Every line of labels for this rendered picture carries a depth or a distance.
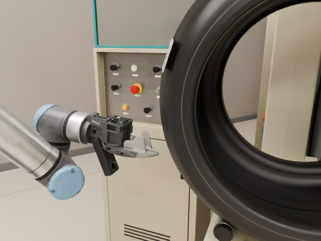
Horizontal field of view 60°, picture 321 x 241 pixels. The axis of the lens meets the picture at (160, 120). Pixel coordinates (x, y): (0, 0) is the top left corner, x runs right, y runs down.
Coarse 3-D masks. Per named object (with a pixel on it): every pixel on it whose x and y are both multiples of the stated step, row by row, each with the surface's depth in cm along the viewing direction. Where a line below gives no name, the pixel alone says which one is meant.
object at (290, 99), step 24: (288, 24) 78; (312, 24) 76; (288, 48) 80; (312, 48) 77; (288, 72) 81; (312, 72) 79; (288, 96) 83; (312, 96) 81; (288, 120) 85; (264, 144) 90; (288, 144) 87
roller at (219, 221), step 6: (216, 222) 63; (222, 222) 62; (216, 228) 62; (222, 228) 61; (228, 228) 61; (234, 228) 62; (216, 234) 62; (222, 234) 61; (228, 234) 61; (222, 240) 62; (228, 240) 61
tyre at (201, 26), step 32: (224, 0) 45; (256, 0) 43; (288, 0) 66; (320, 0) 64; (192, 32) 49; (224, 32) 46; (192, 64) 50; (224, 64) 76; (160, 96) 58; (192, 96) 51; (192, 128) 53; (224, 128) 80; (192, 160) 55; (224, 160) 79; (256, 160) 79; (288, 160) 79; (224, 192) 54; (256, 192) 74; (288, 192) 75; (320, 192) 72; (256, 224) 53; (288, 224) 52; (320, 224) 62
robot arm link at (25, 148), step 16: (0, 112) 59; (0, 128) 59; (16, 128) 61; (0, 144) 60; (16, 144) 61; (32, 144) 64; (48, 144) 68; (16, 160) 63; (32, 160) 64; (48, 160) 66; (64, 160) 70; (32, 176) 67; (48, 176) 67; (64, 176) 67; (80, 176) 70; (64, 192) 69
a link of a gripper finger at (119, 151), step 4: (112, 148) 73; (116, 148) 72; (120, 148) 72; (112, 152) 72; (116, 152) 72; (120, 152) 71; (124, 152) 71; (128, 152) 72; (132, 152) 71; (136, 152) 71; (124, 156) 71; (128, 156) 71; (132, 156) 71
